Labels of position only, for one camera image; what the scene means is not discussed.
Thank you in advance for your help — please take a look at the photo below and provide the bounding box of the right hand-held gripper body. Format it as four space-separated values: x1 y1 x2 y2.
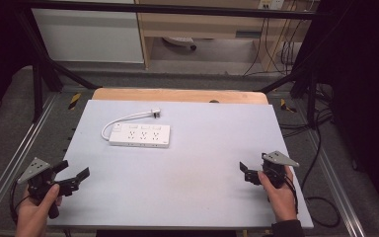
244 150 300 191

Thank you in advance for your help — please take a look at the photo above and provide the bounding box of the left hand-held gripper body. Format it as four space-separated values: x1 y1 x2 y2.
17 156 80 220

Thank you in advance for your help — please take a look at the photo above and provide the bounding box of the person's right hand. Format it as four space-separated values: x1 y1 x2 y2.
258 165 299 223

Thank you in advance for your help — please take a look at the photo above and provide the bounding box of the person's left hand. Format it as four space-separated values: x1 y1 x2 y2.
14 184 63 237

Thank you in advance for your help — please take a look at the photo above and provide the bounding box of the yellow black tape strip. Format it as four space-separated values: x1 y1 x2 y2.
67 92 82 111
279 98 298 114

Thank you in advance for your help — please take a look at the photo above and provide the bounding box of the person's dark right sleeve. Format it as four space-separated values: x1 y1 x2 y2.
270 219 306 237

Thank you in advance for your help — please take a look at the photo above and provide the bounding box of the white power strip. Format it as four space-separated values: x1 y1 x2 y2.
108 122 172 149

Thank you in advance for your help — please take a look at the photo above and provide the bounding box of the black metal stand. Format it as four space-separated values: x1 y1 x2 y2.
259 0 356 127
13 9 104 123

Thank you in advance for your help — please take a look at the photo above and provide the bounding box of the light wooden board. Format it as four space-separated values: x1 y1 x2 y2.
91 87 269 106

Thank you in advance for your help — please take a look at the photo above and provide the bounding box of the white cabinet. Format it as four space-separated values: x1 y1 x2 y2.
31 0 145 64

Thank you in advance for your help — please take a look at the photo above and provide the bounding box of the white grey chair foot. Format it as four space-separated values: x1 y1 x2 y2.
162 36 198 51

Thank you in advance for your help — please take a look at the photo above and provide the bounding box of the light wooden desk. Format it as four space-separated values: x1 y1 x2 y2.
133 0 314 72

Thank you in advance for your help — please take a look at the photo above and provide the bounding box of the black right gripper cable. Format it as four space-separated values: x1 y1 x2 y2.
284 176 300 215

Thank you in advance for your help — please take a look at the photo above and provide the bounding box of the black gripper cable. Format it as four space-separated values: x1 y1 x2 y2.
284 176 300 215
9 180 32 226

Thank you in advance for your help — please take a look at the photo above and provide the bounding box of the aluminium rail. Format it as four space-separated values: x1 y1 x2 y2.
305 126 367 237
0 94 57 225

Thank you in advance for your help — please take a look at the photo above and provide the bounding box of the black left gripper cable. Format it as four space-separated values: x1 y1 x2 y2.
9 180 32 226

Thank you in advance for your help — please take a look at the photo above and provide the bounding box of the black floor cable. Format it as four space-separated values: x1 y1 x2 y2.
277 83 342 229

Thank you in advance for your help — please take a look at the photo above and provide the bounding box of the white power strip cord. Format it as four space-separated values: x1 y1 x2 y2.
100 111 154 141

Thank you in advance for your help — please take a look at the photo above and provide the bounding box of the bundle of black hanging cables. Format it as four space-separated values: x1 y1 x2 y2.
242 13 305 77

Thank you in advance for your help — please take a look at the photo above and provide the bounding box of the white wall socket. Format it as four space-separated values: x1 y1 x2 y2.
258 0 286 11

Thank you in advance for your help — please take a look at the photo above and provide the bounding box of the black metal frame bar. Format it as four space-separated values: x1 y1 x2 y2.
14 0 318 21

